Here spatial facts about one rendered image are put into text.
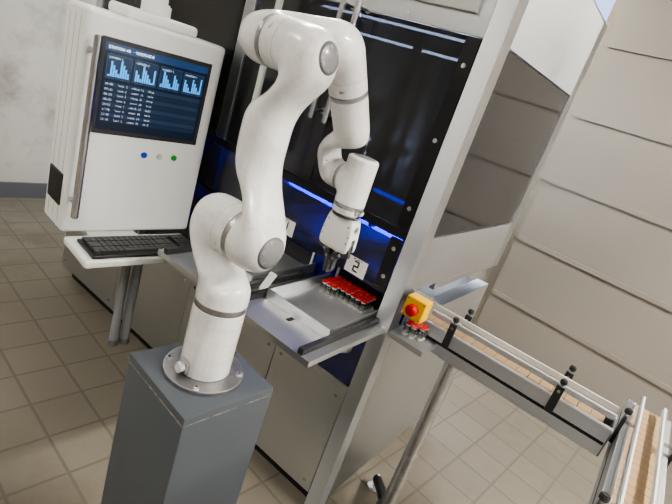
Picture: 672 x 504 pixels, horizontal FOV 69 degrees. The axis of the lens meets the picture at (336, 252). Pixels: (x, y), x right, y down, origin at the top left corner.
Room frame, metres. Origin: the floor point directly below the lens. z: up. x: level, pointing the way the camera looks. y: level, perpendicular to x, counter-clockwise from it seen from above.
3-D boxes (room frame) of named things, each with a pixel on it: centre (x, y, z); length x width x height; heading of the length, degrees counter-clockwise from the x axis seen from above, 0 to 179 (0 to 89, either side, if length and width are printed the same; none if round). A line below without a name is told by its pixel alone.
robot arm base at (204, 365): (0.99, 0.21, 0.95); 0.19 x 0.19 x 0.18
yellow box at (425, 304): (1.47, -0.31, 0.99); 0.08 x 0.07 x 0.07; 149
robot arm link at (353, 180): (1.30, 0.01, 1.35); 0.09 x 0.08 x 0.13; 56
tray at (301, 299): (1.49, -0.03, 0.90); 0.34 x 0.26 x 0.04; 150
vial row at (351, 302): (1.57, -0.08, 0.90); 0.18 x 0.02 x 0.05; 60
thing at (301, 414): (2.43, 0.38, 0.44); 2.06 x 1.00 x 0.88; 59
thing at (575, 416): (1.44, -0.63, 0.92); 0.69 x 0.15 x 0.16; 59
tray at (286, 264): (1.67, 0.26, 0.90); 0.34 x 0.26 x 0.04; 149
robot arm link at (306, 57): (0.97, 0.18, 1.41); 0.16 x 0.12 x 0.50; 56
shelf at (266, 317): (1.52, 0.15, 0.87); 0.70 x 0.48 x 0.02; 59
